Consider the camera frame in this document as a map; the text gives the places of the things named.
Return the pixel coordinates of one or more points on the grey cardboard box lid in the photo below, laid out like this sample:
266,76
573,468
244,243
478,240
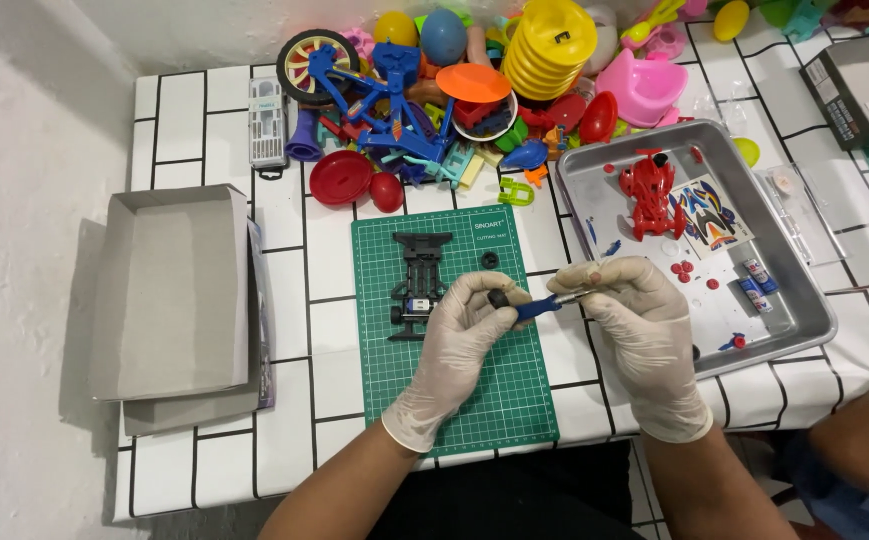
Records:
171,292

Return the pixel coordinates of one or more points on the purple toy trumpet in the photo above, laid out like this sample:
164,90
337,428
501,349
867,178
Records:
304,139

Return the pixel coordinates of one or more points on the red toy car body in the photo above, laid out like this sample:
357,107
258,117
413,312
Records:
650,191

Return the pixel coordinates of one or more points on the heap of colourful plastic toys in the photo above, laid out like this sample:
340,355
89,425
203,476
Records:
547,139

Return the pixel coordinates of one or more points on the pink toy potty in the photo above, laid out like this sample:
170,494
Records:
641,86

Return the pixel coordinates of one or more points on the yellow green plastic egg half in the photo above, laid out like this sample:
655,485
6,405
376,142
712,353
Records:
747,151

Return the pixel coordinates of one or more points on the colourful sticker sheet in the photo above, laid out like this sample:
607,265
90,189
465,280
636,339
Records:
712,217

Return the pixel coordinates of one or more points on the thin blue toy part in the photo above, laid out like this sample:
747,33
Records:
592,230

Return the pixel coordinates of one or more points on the clear plastic packaging bag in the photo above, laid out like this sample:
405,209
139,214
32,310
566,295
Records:
798,210

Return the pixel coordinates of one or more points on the grey cardboard box base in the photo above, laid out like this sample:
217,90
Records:
194,416

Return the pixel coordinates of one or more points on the small red oval piece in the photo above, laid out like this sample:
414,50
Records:
697,154

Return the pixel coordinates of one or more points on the orange plastic disc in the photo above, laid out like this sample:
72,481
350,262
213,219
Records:
473,82

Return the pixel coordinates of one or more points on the person's left hand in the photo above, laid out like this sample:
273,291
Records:
445,352

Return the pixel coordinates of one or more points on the stack of yellow toy plates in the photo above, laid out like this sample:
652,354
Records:
550,45

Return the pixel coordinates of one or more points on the silver metal tray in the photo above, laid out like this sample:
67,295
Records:
772,225

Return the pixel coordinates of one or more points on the blue and red toy part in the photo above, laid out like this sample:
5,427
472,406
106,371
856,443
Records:
734,343

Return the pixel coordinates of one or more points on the blue plastic egg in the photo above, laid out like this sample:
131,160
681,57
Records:
443,36

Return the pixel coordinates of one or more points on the clear screwdriver bit case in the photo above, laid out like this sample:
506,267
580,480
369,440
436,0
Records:
268,124

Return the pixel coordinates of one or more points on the black toy car chassis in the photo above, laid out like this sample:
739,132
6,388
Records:
421,270

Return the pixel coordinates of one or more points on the blue toy bicycle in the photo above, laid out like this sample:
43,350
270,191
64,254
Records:
393,112

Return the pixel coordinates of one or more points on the red plastic egg half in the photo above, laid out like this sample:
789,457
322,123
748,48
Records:
599,118

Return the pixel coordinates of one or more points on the person's right hand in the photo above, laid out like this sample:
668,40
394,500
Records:
648,345

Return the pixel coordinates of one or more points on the black toy packaging box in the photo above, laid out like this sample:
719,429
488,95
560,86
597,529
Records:
847,82

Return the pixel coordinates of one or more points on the small blue toy part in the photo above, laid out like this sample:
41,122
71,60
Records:
614,248

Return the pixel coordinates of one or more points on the small blue white battery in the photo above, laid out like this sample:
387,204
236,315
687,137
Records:
760,275
754,294

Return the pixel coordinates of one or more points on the red round plastic lid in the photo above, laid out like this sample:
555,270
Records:
340,178

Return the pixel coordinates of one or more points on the person's right leg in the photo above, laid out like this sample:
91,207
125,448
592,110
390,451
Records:
862,442

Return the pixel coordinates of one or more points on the small black toy tyre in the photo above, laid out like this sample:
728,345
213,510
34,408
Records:
490,260

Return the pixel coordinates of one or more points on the green plastic toy piece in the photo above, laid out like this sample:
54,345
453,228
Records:
515,193

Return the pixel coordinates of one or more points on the white black-lined table cover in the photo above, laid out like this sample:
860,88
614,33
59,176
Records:
307,465

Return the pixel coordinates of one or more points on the person's black clothing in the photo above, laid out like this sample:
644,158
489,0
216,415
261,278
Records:
509,495

